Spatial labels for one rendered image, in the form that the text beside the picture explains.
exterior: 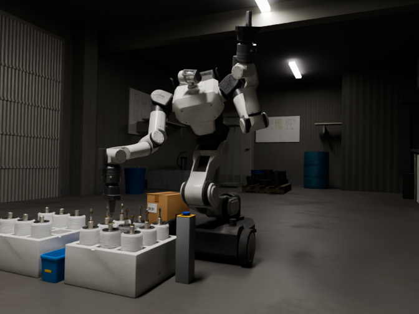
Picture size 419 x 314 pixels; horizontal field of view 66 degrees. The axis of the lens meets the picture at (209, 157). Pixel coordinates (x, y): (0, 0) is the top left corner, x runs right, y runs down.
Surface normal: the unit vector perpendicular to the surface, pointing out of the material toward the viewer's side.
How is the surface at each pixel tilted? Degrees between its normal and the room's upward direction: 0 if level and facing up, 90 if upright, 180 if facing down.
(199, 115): 132
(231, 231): 46
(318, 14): 90
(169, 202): 90
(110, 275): 90
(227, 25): 90
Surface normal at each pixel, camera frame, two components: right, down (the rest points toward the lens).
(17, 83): 0.92, 0.01
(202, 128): -0.03, 0.66
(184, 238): -0.38, -0.03
